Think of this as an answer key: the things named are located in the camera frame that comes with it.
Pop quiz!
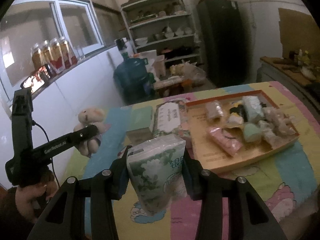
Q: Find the beige teddy bear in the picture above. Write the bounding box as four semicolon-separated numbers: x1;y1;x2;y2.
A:
73;108;110;158

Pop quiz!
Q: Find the pink packet with hairband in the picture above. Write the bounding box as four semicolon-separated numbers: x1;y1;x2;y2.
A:
207;127;244;157

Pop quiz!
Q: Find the round mint green pouch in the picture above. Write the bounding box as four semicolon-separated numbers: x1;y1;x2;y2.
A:
243;123;262;142

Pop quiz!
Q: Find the yellow white snack pouch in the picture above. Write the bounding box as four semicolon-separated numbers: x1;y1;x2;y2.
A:
225;100;247;129

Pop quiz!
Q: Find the green floral tissue pack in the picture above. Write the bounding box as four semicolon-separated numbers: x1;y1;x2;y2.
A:
126;134;187;216

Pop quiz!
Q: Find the light blue towel roll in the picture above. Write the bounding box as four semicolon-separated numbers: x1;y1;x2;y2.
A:
242;96;265;124

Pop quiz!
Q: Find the clear plastic packet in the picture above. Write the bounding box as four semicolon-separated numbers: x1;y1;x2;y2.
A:
205;100;224;121

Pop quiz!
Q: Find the person's left hand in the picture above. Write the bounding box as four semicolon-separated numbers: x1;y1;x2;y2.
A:
15;170;58;224

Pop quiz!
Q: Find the colourful cartoon bed sheet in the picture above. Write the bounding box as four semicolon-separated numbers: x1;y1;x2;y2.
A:
63;81;319;239

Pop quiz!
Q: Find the orange rimmed cardboard tray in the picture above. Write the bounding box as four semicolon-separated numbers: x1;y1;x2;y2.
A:
186;90;299;173

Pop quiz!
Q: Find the smartphone on window sill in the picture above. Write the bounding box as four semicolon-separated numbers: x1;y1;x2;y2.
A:
20;64;56;94

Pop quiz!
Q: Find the floral tissue box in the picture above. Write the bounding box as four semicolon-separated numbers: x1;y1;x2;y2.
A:
153;99;191;147

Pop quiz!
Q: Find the blue water jug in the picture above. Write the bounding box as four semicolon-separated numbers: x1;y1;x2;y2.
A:
113;38;151;105

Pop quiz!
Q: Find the grey kitchen counter cabinet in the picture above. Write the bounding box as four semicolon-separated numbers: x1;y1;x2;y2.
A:
256;56;319;120

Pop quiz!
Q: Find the plastic bag of food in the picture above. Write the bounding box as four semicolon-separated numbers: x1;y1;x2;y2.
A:
169;60;207;86

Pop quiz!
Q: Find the low green table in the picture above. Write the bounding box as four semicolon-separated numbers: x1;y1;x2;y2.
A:
125;72;218;106

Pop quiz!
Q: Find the black refrigerator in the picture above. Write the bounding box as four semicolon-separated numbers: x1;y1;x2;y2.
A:
197;0;249;87

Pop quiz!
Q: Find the grey metal shelf rack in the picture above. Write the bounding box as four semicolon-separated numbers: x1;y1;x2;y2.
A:
120;0;203;66

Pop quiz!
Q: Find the black cable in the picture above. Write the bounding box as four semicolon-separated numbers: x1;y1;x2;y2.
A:
31;119;61;188

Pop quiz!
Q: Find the brown cardboard wall sheet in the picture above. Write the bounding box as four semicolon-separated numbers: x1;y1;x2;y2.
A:
278;8;319;60

